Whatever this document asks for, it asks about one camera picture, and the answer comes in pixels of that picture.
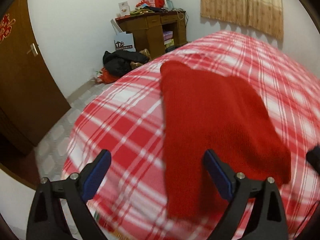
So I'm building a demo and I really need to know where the red knitted sweater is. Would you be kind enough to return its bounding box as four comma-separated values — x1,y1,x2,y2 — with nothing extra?
160,61,291,220

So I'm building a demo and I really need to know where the brown wooden door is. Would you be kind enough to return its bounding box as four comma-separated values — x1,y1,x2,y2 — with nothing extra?
1,0,70,189

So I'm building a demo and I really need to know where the red white plaid bedsheet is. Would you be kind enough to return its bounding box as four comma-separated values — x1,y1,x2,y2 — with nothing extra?
62,31,319,239

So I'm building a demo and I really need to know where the red cloth on floor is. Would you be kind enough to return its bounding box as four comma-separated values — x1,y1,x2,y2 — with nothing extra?
94,68,119,85

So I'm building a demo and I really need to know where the beige patterned curtain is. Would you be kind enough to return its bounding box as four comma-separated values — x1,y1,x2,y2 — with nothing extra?
200,0,284,41

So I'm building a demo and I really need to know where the white paper shopping bag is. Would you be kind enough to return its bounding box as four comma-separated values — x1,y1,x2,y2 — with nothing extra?
111,19,136,52

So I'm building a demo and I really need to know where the brown wooden desk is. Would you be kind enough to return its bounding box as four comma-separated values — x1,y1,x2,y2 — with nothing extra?
116,10,187,59

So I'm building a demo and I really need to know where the red gift box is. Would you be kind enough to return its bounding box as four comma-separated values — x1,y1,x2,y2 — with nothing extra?
136,0,165,8

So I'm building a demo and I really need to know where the small white box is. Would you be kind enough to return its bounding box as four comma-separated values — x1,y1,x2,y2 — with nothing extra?
118,1,131,17

